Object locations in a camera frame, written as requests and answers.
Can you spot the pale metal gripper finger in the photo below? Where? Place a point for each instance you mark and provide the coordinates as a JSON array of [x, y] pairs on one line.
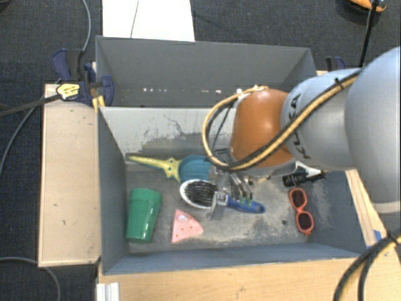
[[213, 210], [223, 204]]

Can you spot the grey metal bin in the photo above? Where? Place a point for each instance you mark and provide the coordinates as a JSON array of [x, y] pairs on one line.
[[238, 230]]

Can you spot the pink triangular toy slice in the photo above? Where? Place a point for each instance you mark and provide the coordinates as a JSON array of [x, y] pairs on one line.
[[185, 227]]

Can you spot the teal blue bowl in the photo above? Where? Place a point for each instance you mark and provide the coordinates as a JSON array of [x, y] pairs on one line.
[[194, 168]]

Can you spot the yellow toy fish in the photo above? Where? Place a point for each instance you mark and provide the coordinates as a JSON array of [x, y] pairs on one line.
[[164, 165]]

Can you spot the green plastic cup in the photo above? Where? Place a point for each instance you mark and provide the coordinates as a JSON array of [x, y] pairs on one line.
[[142, 213]]

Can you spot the orange-red sunglasses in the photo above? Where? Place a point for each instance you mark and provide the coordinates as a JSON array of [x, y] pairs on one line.
[[302, 213]]

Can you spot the pale wood flat board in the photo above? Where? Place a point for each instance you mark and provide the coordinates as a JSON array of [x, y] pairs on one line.
[[70, 183]]

